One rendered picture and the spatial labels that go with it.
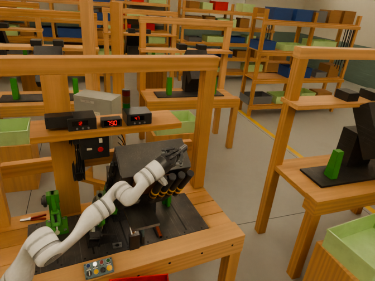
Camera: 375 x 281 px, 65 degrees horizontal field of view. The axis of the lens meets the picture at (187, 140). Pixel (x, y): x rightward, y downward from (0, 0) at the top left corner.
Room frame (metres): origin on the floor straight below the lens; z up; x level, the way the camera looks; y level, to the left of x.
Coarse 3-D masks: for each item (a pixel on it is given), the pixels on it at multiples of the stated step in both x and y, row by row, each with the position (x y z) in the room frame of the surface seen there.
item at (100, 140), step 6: (90, 138) 1.56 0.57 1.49; (96, 138) 1.58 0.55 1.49; (102, 138) 1.59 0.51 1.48; (108, 138) 1.61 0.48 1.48; (84, 144) 1.55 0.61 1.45; (90, 144) 1.56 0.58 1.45; (96, 144) 1.58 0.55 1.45; (102, 144) 1.59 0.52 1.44; (108, 144) 1.61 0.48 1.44; (84, 150) 1.54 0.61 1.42; (90, 150) 1.56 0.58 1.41; (96, 150) 1.57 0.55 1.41; (102, 150) 1.59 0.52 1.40; (108, 150) 1.61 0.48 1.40; (84, 156) 1.54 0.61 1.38; (90, 156) 1.56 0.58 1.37; (96, 156) 1.57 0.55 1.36; (102, 156) 1.59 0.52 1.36; (108, 156) 1.61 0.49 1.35
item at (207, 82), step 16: (48, 80) 1.57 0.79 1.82; (64, 80) 1.61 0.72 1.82; (208, 80) 2.02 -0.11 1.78; (48, 96) 1.57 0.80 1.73; (64, 96) 1.61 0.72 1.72; (208, 96) 2.02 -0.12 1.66; (48, 112) 1.56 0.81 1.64; (208, 112) 2.03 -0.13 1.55; (208, 128) 2.04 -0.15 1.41; (64, 144) 1.59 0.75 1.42; (208, 144) 2.05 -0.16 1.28; (64, 160) 1.59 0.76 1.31; (192, 160) 2.07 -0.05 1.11; (0, 176) 1.48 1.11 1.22; (64, 176) 1.58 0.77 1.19; (0, 192) 1.42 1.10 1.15; (64, 192) 1.58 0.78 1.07; (0, 208) 1.41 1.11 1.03; (64, 208) 1.57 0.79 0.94; (80, 208) 1.62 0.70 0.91; (0, 224) 1.40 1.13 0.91
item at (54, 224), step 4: (56, 208) 1.42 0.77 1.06; (52, 212) 1.40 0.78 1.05; (56, 212) 1.40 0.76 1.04; (52, 216) 1.40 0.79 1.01; (52, 220) 1.39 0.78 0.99; (56, 220) 1.38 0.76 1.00; (60, 220) 1.40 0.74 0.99; (52, 224) 1.37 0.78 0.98; (56, 224) 1.36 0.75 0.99; (60, 224) 1.39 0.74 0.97
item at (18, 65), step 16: (0, 64) 1.48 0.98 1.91; (16, 64) 1.51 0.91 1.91; (32, 64) 1.54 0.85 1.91; (48, 64) 1.58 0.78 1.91; (64, 64) 1.61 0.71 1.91; (80, 64) 1.65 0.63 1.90; (96, 64) 1.69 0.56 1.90; (112, 64) 1.73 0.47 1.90; (128, 64) 1.77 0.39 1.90; (144, 64) 1.81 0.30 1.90; (160, 64) 1.86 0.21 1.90; (176, 64) 1.91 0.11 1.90; (192, 64) 1.96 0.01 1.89; (208, 64) 2.01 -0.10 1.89
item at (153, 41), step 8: (120, 0) 10.55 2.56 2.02; (136, 0) 10.76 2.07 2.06; (152, 0) 10.94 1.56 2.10; (160, 0) 11.04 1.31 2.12; (168, 0) 11.08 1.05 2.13; (168, 8) 11.08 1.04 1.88; (128, 16) 10.61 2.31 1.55; (136, 16) 10.70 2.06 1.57; (160, 16) 11.05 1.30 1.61; (168, 16) 11.08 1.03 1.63; (80, 24) 10.06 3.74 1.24; (128, 24) 10.65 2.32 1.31; (152, 24) 10.93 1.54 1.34; (168, 24) 11.09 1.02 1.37; (152, 32) 10.85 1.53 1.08; (160, 32) 10.95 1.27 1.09; (168, 32) 11.05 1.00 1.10; (152, 40) 10.93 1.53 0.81; (160, 40) 11.04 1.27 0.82; (168, 40) 11.10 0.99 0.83
